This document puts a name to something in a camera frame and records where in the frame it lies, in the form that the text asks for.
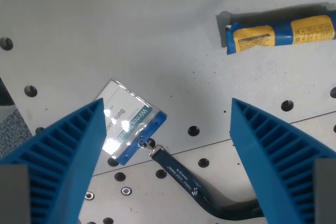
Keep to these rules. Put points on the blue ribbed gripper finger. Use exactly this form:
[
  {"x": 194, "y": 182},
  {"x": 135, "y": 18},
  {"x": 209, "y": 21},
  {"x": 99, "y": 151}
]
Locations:
[
  {"x": 273, "y": 155},
  {"x": 65, "y": 161}
]

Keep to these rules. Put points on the silver screw in table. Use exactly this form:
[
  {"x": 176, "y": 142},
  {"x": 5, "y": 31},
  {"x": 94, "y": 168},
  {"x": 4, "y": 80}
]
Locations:
[
  {"x": 126, "y": 190},
  {"x": 89, "y": 196}
]

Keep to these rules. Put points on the name badge in clear holder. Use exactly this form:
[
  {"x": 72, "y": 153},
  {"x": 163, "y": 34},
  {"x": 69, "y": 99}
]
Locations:
[{"x": 131, "y": 121}]

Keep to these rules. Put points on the blue and yellow wrapped packet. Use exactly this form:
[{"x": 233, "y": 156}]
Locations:
[{"x": 278, "y": 33}]

